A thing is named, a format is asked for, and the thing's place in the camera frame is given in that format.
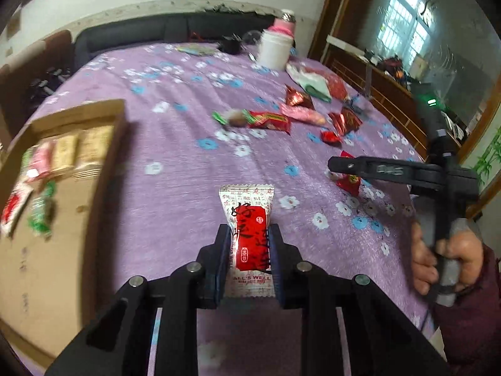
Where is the grey phone stand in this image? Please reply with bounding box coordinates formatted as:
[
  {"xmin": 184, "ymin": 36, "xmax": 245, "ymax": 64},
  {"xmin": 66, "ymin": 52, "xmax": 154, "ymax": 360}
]
[{"xmin": 344, "ymin": 60, "xmax": 374, "ymax": 116}]

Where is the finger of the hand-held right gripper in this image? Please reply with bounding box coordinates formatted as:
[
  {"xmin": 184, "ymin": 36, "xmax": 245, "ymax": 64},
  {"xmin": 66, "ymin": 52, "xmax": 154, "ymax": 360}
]
[{"xmin": 327, "ymin": 155, "xmax": 445, "ymax": 189}]

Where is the red plastic bag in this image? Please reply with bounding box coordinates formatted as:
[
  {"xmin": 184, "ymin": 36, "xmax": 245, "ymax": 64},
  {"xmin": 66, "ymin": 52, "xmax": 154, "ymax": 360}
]
[{"xmin": 313, "ymin": 71, "xmax": 353, "ymax": 100}]

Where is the white and red snack packet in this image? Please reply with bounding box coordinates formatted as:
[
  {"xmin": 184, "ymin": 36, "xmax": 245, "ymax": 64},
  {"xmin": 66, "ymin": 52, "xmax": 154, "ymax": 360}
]
[{"xmin": 218, "ymin": 185, "xmax": 275, "ymax": 297}]

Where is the purple floral tablecloth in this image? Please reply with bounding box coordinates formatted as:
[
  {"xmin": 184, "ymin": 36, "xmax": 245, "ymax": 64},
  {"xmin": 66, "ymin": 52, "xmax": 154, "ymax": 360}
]
[{"xmin": 23, "ymin": 41, "xmax": 447, "ymax": 376}]

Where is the wall mirror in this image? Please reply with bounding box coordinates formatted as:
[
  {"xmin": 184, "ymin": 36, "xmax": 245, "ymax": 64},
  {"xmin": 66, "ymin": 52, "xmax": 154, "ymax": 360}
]
[{"xmin": 360, "ymin": 0, "xmax": 498, "ymax": 126}]

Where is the red packet with green logo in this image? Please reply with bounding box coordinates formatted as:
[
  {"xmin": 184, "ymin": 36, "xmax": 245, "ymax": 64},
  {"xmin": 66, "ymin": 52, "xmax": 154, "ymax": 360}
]
[{"xmin": 247, "ymin": 110, "xmax": 292, "ymax": 136}]

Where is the large dark red snack packet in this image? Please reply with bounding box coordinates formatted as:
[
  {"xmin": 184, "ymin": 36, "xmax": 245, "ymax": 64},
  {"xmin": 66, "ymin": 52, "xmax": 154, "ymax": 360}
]
[{"xmin": 329, "ymin": 107, "xmax": 363, "ymax": 136}]

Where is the small white red packet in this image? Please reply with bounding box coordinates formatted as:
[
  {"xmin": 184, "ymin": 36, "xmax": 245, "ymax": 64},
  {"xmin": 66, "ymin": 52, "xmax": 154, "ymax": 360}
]
[{"xmin": 0, "ymin": 182, "xmax": 34, "ymax": 236}]

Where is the white plastic jar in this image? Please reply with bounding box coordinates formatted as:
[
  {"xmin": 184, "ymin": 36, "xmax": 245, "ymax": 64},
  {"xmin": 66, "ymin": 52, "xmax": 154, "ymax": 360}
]
[{"xmin": 256, "ymin": 28, "xmax": 294, "ymax": 70}]

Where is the dark red candy with face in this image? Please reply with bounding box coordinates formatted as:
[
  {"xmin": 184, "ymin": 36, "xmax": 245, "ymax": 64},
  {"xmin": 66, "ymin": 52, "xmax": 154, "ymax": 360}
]
[{"xmin": 320, "ymin": 129, "xmax": 343, "ymax": 146}]

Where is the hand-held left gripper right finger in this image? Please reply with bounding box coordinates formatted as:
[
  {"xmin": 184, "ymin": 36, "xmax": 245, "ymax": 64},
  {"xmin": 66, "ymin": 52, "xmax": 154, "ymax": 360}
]
[{"xmin": 268, "ymin": 223, "xmax": 451, "ymax": 376}]

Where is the long pink snack packet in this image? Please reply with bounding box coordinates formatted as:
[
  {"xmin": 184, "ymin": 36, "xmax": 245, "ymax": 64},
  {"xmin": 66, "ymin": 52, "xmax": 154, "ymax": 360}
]
[{"xmin": 280, "ymin": 104, "xmax": 327, "ymax": 126}]

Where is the small bright red candy packet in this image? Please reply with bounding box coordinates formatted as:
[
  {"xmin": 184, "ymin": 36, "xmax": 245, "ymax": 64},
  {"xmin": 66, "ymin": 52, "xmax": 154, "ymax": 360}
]
[{"xmin": 334, "ymin": 151, "xmax": 363, "ymax": 197}]

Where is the bamboo wall sticker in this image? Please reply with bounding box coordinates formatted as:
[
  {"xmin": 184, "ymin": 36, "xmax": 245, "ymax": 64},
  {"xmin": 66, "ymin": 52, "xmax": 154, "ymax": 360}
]
[{"xmin": 472, "ymin": 125, "xmax": 501, "ymax": 189}]

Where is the person's right forearm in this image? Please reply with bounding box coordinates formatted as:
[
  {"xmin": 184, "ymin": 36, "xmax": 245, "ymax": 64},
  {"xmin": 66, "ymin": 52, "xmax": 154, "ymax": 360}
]
[{"xmin": 431, "ymin": 243, "xmax": 501, "ymax": 376}]

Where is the beige cookie packet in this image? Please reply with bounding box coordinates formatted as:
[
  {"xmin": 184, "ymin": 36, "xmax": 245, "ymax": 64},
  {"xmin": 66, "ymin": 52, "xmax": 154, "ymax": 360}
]
[{"xmin": 76, "ymin": 125, "xmax": 114, "ymax": 165}]

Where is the green-wrapped brown candy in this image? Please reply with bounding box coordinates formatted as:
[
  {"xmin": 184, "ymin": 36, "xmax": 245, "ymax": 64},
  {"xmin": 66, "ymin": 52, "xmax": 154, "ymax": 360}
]
[{"xmin": 212, "ymin": 110, "xmax": 249, "ymax": 129}]

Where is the bottle with pink knit sleeve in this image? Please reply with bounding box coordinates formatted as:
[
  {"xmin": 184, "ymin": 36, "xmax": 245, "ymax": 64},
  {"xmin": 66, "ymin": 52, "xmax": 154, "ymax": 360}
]
[{"xmin": 273, "ymin": 9, "xmax": 296, "ymax": 38}]

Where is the dark red gold-print packet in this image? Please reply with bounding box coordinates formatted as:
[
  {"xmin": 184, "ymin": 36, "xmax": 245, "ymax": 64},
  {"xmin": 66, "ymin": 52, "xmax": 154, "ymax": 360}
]
[{"xmin": 284, "ymin": 85, "xmax": 316, "ymax": 111}]

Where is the person's right hand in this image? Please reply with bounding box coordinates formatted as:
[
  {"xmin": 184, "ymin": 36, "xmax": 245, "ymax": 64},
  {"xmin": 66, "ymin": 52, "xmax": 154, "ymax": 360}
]
[{"xmin": 411, "ymin": 221, "xmax": 486, "ymax": 296}]

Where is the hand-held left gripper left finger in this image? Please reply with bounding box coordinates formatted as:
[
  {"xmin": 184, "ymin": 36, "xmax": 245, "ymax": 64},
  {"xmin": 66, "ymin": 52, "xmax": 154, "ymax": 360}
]
[{"xmin": 45, "ymin": 223, "xmax": 231, "ymax": 376}]

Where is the small black device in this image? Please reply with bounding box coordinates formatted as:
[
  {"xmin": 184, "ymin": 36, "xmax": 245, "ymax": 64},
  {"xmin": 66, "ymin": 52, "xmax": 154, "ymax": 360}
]
[{"xmin": 217, "ymin": 35, "xmax": 245, "ymax": 53}]

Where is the cardboard box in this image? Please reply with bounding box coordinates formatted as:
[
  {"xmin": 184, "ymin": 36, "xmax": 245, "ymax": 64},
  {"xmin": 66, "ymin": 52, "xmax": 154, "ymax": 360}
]
[{"xmin": 0, "ymin": 99, "xmax": 128, "ymax": 369}]

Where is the black sofa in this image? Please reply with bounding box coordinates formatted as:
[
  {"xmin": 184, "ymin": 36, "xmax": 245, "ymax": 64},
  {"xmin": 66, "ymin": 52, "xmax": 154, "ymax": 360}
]
[{"xmin": 72, "ymin": 13, "xmax": 275, "ymax": 71}]

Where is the white green plastic bag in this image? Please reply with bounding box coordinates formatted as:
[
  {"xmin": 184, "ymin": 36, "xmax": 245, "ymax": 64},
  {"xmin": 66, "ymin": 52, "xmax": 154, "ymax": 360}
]
[{"xmin": 286, "ymin": 63, "xmax": 331, "ymax": 102}]

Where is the green candy wrapper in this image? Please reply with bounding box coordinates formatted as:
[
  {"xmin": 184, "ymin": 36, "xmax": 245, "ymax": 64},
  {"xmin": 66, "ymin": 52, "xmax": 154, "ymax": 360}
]
[{"xmin": 27, "ymin": 180, "xmax": 57, "ymax": 239}]

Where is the yellow wafer packet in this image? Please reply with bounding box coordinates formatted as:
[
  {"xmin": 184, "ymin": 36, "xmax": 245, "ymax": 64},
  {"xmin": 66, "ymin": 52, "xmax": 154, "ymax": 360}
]
[{"xmin": 51, "ymin": 135, "xmax": 79, "ymax": 171}]

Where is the wooden cabinet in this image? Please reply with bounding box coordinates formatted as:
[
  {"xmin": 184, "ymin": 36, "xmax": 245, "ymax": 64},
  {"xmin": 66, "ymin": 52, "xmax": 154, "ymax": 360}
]
[{"xmin": 307, "ymin": 0, "xmax": 501, "ymax": 220}]

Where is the flat patterned card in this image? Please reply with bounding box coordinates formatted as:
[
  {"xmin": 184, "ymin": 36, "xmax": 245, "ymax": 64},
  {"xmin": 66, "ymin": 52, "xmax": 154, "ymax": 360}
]
[{"xmin": 176, "ymin": 44, "xmax": 218, "ymax": 56}]

